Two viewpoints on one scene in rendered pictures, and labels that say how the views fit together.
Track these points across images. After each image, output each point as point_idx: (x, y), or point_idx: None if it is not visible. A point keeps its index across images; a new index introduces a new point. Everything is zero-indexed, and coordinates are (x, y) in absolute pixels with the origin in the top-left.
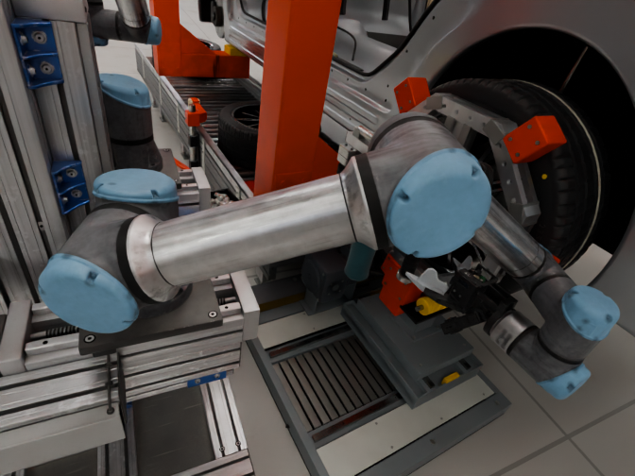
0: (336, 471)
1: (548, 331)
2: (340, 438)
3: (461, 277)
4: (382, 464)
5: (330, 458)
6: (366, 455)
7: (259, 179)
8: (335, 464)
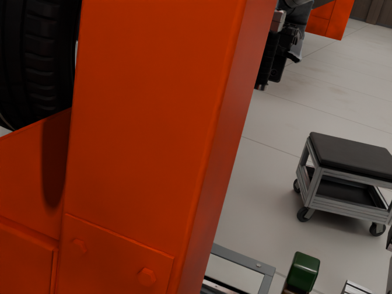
0: (254, 277)
1: (307, 15)
2: (230, 283)
3: (292, 32)
4: (219, 253)
5: (251, 284)
6: (223, 264)
7: (185, 290)
8: (251, 279)
